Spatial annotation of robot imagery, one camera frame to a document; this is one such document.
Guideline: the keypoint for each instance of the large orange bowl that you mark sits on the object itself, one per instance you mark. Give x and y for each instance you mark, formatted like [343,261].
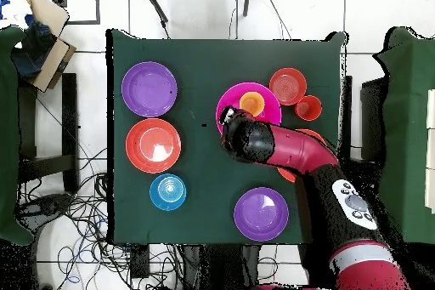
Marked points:
[287,175]
[153,147]

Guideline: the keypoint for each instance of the black power adapter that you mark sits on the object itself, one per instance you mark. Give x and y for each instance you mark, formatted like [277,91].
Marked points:
[140,262]

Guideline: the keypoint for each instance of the stack of white boxes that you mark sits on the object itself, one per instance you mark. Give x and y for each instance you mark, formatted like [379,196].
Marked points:
[431,150]

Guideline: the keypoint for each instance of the blue bowl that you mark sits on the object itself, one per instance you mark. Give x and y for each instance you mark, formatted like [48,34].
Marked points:
[168,192]

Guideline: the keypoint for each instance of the purple bowl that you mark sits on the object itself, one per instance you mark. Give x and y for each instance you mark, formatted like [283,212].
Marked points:
[149,89]
[261,215]

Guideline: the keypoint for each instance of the dark green tablecloth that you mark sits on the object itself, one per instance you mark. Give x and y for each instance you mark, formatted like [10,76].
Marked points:
[197,174]

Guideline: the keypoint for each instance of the black tripod leg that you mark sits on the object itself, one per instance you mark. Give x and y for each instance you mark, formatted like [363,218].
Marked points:
[247,1]
[157,6]

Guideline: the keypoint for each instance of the small orange bowl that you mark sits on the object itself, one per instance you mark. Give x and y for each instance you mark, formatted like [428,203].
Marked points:
[288,86]

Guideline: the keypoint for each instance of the black bench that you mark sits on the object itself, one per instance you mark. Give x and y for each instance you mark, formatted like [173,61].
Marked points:
[69,116]

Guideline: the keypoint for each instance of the cardboard box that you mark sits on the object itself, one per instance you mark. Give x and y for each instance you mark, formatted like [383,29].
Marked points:
[57,58]

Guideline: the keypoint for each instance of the large pink bowl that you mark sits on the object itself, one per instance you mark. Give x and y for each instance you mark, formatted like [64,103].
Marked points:
[231,97]

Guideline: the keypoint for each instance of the black pedestal leg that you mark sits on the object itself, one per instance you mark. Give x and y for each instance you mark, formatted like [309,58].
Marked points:
[44,206]

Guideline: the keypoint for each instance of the green covered side table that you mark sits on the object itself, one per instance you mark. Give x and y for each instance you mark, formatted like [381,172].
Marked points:
[407,133]
[6,133]

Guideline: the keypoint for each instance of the dark floor frame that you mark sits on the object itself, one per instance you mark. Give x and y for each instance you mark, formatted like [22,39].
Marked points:
[97,4]

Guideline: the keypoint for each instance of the dark blue cloth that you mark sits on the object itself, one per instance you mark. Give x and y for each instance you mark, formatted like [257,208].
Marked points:
[34,52]

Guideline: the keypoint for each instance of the orange cup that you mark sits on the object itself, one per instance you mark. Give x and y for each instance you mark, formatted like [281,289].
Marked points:
[308,108]

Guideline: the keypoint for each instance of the yellow cup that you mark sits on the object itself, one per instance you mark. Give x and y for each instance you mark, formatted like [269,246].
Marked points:
[251,103]

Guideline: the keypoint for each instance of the black side stand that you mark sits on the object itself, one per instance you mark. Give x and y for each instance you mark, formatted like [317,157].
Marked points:
[372,116]

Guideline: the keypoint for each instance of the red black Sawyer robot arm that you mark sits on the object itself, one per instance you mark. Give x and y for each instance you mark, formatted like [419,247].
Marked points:
[299,150]

